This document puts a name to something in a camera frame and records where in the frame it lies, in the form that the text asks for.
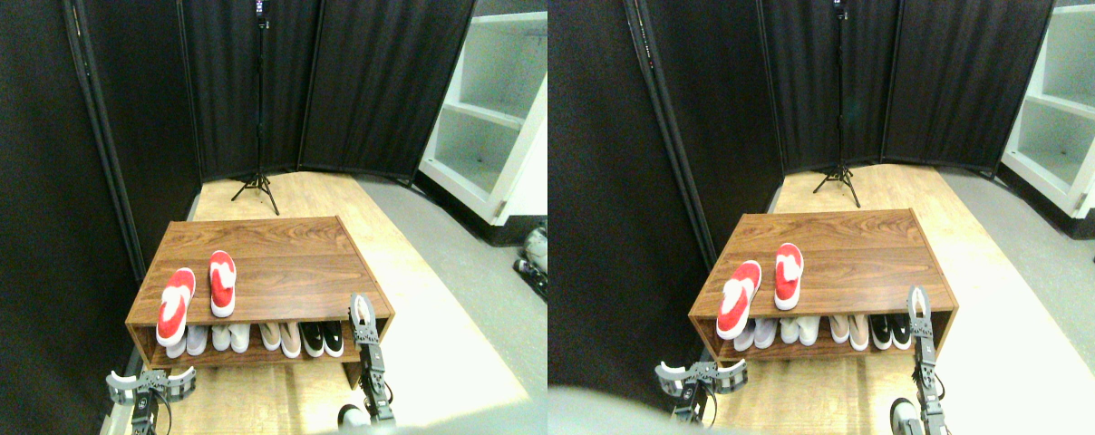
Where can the white shelf unit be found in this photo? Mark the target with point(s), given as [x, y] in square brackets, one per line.
[1055, 145]
[475, 154]

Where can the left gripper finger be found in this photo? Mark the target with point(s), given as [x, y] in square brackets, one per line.
[729, 380]
[673, 385]
[125, 392]
[178, 386]

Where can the black tripod stand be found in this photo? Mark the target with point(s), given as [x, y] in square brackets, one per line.
[841, 91]
[261, 91]

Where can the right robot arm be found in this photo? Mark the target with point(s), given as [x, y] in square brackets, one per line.
[930, 399]
[375, 394]

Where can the beige shoe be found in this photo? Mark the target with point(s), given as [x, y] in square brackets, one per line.
[859, 332]
[838, 328]
[269, 335]
[291, 339]

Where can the white and black machine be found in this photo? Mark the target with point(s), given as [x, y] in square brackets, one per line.
[537, 249]

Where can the black shoe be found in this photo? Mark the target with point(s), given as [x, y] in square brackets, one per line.
[881, 332]
[332, 340]
[312, 339]
[899, 335]

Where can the black curtain stand pole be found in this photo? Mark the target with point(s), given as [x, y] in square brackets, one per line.
[670, 136]
[103, 136]

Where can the brown shoe rack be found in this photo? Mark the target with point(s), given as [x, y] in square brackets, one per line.
[847, 258]
[285, 263]

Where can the pale lilac shoe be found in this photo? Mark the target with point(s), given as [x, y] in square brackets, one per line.
[198, 339]
[747, 341]
[764, 333]
[181, 348]

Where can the red shoe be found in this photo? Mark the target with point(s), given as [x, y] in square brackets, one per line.
[788, 276]
[176, 306]
[738, 299]
[223, 283]

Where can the white shoe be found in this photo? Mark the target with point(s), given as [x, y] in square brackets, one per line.
[221, 336]
[789, 330]
[809, 330]
[240, 337]

